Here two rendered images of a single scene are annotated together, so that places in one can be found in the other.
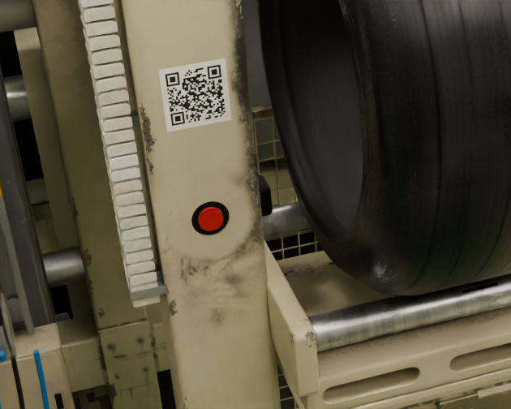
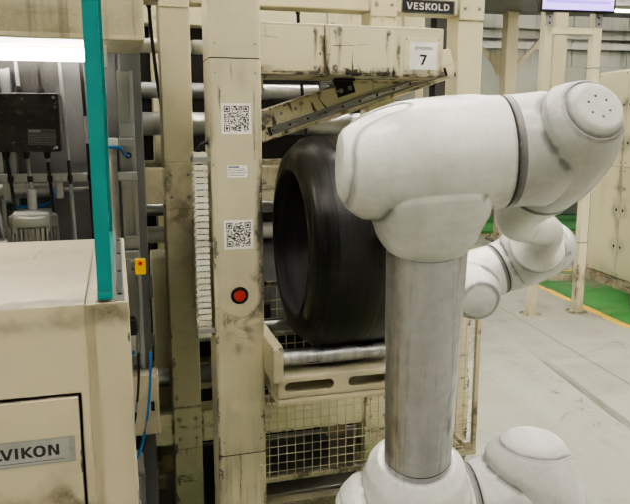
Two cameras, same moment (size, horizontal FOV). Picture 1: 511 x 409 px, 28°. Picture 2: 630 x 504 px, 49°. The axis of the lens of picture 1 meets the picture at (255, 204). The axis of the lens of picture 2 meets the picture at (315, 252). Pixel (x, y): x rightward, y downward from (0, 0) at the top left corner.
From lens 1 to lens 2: 74 cm
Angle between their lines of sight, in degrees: 20
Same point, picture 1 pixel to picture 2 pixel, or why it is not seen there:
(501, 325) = (375, 365)
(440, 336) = (345, 367)
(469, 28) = not seen: hidden behind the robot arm
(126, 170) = (203, 266)
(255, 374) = (254, 385)
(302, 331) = (277, 347)
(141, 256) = (205, 310)
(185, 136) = (232, 253)
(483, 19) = not seen: hidden behind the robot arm
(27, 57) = (156, 261)
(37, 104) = (158, 284)
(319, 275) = not seen: hidden behind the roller
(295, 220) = (282, 326)
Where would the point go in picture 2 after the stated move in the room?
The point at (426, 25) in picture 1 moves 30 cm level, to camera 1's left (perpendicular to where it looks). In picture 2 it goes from (334, 200) to (207, 200)
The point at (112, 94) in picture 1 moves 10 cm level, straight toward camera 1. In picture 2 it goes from (202, 229) to (203, 235)
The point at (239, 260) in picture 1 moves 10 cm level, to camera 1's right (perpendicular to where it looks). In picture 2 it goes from (251, 319) to (289, 319)
